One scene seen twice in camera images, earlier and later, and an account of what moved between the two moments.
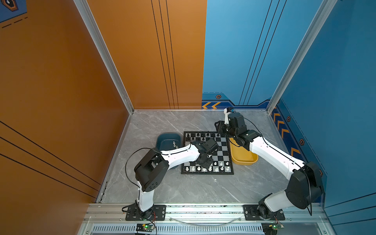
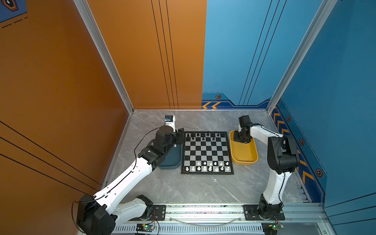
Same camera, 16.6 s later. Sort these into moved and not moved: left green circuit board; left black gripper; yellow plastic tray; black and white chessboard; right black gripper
Moved: left black gripper; right black gripper
Not moved: black and white chessboard; yellow plastic tray; left green circuit board
